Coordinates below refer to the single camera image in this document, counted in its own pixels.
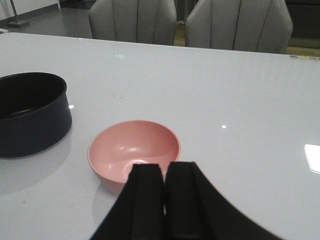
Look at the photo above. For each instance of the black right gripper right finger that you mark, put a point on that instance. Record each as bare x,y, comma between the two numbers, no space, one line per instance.
195,210

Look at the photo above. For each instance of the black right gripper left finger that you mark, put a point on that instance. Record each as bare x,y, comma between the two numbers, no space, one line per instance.
138,212

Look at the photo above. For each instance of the pink bowl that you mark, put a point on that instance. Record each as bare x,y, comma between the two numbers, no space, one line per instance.
113,152

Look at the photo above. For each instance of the dark blue saucepan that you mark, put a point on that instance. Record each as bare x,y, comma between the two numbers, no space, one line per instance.
34,113

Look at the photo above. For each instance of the left grey chair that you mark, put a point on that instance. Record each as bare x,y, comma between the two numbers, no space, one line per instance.
135,21

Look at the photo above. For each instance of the grey chair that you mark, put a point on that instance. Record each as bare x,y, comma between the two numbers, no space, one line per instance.
135,21
263,26

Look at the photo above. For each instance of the right grey chair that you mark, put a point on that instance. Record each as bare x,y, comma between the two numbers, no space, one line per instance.
263,26

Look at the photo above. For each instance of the barrier post stand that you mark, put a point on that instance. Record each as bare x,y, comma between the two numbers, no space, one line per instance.
16,23

